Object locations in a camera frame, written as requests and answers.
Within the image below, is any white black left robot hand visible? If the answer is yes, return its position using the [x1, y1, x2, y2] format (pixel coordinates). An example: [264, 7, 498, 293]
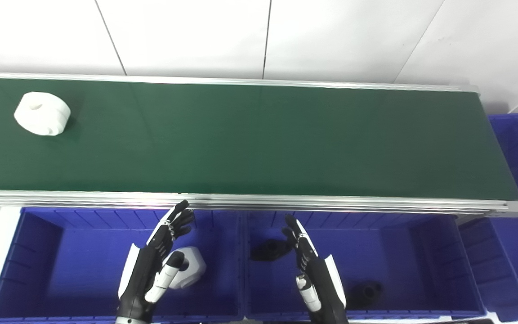
[116, 200, 196, 324]

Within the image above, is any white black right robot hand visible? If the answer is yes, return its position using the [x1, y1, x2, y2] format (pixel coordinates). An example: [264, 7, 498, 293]
[281, 215, 348, 324]

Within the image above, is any white round plastic part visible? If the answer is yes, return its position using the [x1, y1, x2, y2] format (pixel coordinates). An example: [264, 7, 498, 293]
[162, 247, 206, 289]
[14, 92, 71, 136]

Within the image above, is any black plastic part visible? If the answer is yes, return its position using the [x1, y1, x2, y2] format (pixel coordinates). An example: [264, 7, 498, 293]
[250, 240, 294, 262]
[347, 281, 384, 310]

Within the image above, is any green conveyor belt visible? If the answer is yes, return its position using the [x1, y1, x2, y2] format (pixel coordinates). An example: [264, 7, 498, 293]
[0, 72, 518, 217]

